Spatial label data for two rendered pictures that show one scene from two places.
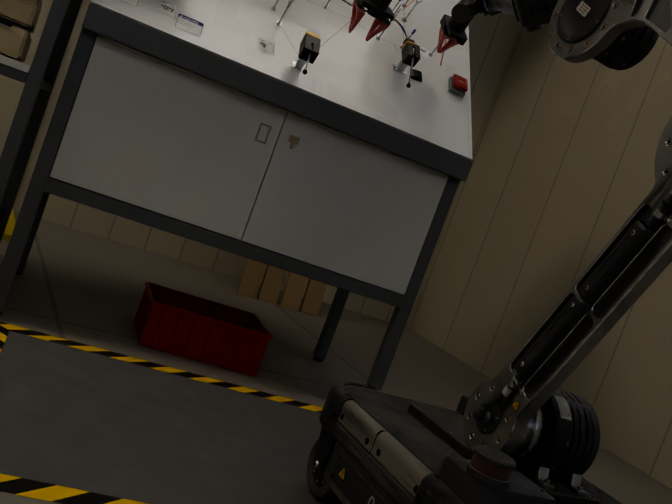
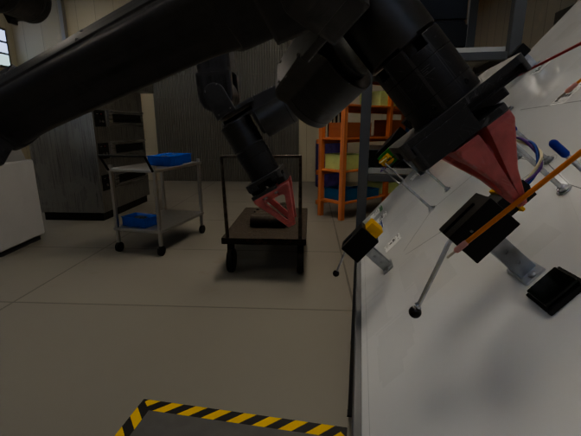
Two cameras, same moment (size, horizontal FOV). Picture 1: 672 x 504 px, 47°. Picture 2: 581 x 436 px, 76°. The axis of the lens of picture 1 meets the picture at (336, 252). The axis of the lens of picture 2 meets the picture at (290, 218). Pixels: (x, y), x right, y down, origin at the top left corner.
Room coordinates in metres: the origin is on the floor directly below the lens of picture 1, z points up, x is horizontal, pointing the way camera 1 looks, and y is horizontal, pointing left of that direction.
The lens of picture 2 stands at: (2.41, -0.43, 1.21)
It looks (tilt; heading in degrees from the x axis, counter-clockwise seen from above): 14 degrees down; 120
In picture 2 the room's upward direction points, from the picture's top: straight up
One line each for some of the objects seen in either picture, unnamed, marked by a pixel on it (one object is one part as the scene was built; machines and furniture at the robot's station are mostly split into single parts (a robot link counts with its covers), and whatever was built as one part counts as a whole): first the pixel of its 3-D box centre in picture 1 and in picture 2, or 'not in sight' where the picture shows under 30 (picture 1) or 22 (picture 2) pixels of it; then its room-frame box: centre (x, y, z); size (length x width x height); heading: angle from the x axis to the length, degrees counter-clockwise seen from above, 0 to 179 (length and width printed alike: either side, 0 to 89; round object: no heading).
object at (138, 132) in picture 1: (172, 142); not in sight; (2.13, 0.53, 0.60); 0.55 x 0.02 x 0.39; 109
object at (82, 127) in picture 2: not in sight; (100, 146); (-2.61, 2.92, 0.92); 1.43 x 1.10 x 1.84; 116
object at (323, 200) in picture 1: (348, 207); not in sight; (2.31, 0.01, 0.60); 0.55 x 0.03 x 0.39; 109
